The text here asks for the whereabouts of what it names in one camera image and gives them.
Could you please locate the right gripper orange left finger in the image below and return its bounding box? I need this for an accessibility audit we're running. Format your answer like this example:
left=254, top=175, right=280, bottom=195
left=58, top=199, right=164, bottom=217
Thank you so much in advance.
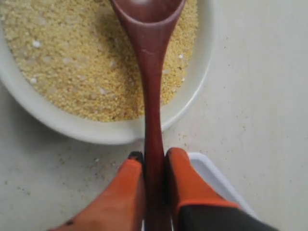
left=53, top=152, right=145, bottom=231

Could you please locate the dark brown wooden spoon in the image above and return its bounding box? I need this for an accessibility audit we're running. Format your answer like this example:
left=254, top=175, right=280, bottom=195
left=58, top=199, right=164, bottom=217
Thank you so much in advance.
left=111, top=0, right=185, bottom=231

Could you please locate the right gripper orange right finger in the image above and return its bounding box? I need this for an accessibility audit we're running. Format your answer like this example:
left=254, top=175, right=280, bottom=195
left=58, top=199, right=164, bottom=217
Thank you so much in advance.
left=166, top=148, right=275, bottom=231

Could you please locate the white bowl of yellow grain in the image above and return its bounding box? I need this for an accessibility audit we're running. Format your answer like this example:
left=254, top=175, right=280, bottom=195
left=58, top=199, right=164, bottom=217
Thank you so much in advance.
left=0, top=0, right=216, bottom=145

